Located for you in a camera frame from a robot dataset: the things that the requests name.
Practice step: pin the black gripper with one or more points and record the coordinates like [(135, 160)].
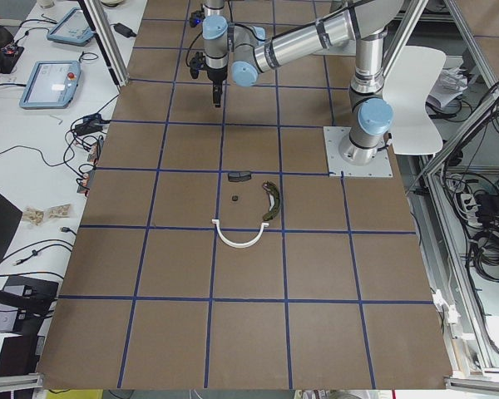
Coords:
[(215, 75)]

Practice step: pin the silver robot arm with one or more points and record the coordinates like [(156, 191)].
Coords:
[(213, 7), (243, 53)]

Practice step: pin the grey brake pad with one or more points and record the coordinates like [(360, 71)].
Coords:
[(239, 176)]

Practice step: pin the black power adapter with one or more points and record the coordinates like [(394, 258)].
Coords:
[(124, 30)]

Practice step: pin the green brake shoe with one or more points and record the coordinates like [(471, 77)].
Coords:
[(272, 191)]

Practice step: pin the far blue teach pendant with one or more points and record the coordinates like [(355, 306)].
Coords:
[(72, 29)]

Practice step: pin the blue teach pendant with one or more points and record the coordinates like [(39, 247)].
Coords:
[(72, 29), (51, 85)]

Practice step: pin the near blue teach pendant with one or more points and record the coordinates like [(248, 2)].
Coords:
[(51, 85)]

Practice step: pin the white plastic chair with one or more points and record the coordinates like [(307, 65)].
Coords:
[(406, 89)]

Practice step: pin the white curved plastic bracket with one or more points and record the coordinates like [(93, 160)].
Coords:
[(239, 239)]

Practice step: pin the aluminium frame post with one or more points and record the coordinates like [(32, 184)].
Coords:
[(101, 28)]

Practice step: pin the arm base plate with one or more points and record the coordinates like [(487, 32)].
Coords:
[(344, 159)]

